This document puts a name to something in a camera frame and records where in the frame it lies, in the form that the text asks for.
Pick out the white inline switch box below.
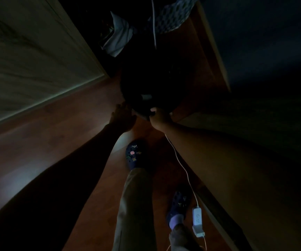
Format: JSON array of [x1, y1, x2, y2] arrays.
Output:
[[191, 207, 206, 238]]

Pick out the person's left hand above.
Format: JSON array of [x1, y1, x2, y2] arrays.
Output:
[[108, 101, 138, 134]]

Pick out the white cloth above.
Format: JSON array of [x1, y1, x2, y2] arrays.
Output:
[[101, 10, 136, 58]]

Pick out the person's right hand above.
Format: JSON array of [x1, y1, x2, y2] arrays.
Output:
[[149, 106, 174, 133]]

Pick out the black trash bin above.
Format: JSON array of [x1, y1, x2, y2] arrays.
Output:
[[119, 60, 178, 122]]

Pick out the person's left blue clog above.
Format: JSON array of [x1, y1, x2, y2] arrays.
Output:
[[125, 139, 150, 172]]

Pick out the wooden dressing table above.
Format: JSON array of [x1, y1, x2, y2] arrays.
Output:
[[176, 94, 301, 251]]

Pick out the person's right purple sock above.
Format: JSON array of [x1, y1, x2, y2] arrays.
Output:
[[169, 215, 185, 231]]

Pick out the white power cable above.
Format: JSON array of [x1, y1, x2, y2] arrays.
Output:
[[151, 0, 208, 251]]

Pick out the person's left forearm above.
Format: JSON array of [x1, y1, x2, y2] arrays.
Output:
[[0, 124, 131, 251]]

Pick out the person's beige trousers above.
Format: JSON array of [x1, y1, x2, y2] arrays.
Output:
[[111, 167, 203, 251]]

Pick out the person's right forearm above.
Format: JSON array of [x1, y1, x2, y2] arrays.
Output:
[[163, 121, 301, 251]]

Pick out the grey woven basket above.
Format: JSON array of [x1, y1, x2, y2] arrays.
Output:
[[148, 0, 199, 34]]

